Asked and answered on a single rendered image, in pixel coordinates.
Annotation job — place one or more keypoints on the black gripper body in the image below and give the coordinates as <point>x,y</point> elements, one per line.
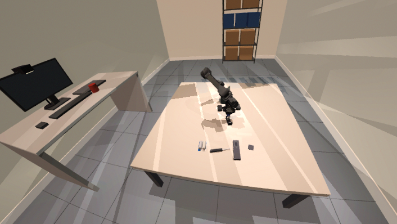
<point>220,108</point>

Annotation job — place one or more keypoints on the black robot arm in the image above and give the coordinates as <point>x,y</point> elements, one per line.
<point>223,91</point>

